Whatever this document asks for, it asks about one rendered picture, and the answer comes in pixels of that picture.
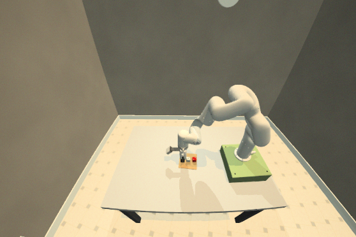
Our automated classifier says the tan flat mat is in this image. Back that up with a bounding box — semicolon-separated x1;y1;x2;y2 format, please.
179;154;197;169

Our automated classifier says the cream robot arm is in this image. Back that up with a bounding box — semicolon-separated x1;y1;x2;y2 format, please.
166;85;271;162

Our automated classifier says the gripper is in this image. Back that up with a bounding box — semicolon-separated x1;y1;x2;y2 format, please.
179;148;188;162

